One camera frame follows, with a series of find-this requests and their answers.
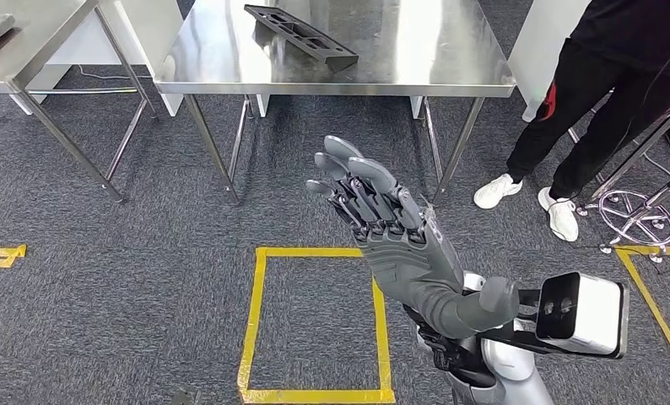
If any white partition panel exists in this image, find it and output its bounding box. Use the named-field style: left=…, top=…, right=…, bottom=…
left=9, top=0, right=185, bottom=118
left=506, top=0, right=592, bottom=123

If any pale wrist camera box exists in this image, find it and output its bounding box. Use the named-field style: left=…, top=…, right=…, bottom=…
left=535, top=272, right=630, bottom=359

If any long black plastic frame part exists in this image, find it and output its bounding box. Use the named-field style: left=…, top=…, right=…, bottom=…
left=243, top=4, right=360, bottom=73

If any yellow floor tape square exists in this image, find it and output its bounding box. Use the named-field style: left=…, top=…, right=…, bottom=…
left=236, top=246, right=397, bottom=405

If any black seat chrome stool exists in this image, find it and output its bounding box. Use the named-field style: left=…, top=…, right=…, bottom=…
left=576, top=105, right=670, bottom=264

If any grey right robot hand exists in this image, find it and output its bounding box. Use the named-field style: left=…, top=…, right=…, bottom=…
left=305, top=135, right=521, bottom=340

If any white floor cable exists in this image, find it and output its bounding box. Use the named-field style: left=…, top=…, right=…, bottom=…
left=76, top=64, right=153, bottom=81

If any stainless steel workbench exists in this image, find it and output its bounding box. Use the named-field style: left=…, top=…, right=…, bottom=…
left=154, top=0, right=516, bottom=207

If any person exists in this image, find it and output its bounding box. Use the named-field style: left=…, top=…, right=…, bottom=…
left=473, top=0, right=670, bottom=244

